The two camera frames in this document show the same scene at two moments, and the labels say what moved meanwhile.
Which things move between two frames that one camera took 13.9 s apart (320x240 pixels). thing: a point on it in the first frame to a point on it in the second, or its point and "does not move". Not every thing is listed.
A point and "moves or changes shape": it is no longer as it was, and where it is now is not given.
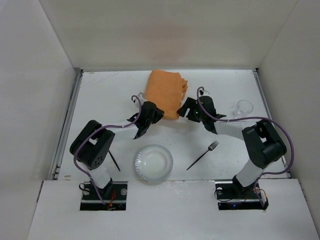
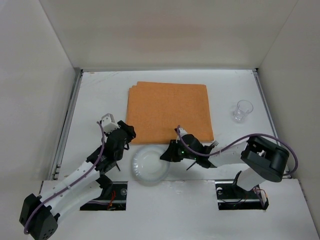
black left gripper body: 155,113 to 126,128
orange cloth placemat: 167,89 moves or changes shape
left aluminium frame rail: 54,173 does not move
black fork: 211,147 does not move
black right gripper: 186,109 to 171,150
